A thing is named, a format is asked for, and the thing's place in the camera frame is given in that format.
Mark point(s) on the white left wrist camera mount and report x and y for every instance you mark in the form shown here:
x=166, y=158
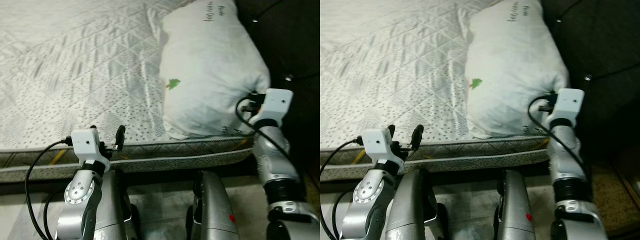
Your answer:
x=85, y=142
x=377, y=142

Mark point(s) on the beige quilted mattress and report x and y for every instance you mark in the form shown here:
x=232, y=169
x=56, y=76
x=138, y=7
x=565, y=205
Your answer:
x=390, y=65
x=75, y=65

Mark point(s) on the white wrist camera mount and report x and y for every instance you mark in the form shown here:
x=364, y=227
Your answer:
x=276, y=102
x=377, y=142
x=570, y=102
x=85, y=142

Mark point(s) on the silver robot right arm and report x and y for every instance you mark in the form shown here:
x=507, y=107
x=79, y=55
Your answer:
x=567, y=160
x=275, y=160

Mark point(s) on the dark tufted headboard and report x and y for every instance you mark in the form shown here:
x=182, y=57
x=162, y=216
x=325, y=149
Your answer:
x=605, y=40
x=290, y=40

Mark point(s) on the brown floor mat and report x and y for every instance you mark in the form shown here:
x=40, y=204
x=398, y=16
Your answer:
x=615, y=200
x=312, y=182

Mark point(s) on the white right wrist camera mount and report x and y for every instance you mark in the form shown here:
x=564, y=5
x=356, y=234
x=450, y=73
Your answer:
x=570, y=102
x=276, y=102

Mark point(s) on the white pillow with green tree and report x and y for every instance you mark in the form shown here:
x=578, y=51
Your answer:
x=515, y=60
x=210, y=60

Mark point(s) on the silver robot left leg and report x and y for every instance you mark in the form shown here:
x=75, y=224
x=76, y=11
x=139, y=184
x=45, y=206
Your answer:
x=412, y=205
x=115, y=205

